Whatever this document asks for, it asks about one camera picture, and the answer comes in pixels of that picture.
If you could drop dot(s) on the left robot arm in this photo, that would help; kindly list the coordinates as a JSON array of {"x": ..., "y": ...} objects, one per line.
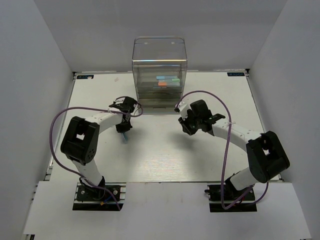
[{"x": 80, "y": 141}]

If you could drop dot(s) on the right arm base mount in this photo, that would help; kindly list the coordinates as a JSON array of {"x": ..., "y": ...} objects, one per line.
[{"x": 243, "y": 205}]

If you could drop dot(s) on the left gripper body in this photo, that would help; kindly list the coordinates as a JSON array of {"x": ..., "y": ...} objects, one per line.
[{"x": 124, "y": 126}]

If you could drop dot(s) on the blue cap highlighter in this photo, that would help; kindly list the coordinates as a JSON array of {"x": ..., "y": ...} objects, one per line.
[{"x": 165, "y": 77}]

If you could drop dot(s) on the orange cap highlighter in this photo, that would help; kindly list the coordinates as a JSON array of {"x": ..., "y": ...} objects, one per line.
[{"x": 168, "y": 84}]

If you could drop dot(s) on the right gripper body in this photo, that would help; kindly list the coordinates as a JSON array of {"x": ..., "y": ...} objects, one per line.
[{"x": 191, "y": 123}]

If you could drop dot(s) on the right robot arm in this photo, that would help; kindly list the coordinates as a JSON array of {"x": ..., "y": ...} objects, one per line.
[{"x": 265, "y": 153}]

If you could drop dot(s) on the blue pen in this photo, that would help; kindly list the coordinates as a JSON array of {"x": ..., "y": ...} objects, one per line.
[{"x": 125, "y": 138}]

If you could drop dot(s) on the right table label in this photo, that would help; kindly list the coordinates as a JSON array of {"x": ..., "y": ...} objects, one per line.
[{"x": 235, "y": 74}]

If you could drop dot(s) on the green cap highlighter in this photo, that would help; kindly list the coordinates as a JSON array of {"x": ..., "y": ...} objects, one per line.
[{"x": 176, "y": 80}]

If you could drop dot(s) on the left table label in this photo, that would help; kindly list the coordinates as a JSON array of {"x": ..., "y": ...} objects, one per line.
[{"x": 84, "y": 77}]

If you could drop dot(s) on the table label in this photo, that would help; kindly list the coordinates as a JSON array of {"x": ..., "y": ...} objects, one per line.
[
  {"x": 84, "y": 77},
  {"x": 235, "y": 74}
]

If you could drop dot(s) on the clear plastic drawer organizer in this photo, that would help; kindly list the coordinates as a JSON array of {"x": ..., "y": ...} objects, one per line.
[{"x": 158, "y": 56}]

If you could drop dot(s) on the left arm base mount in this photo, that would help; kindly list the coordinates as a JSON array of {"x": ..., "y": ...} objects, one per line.
[{"x": 92, "y": 199}]

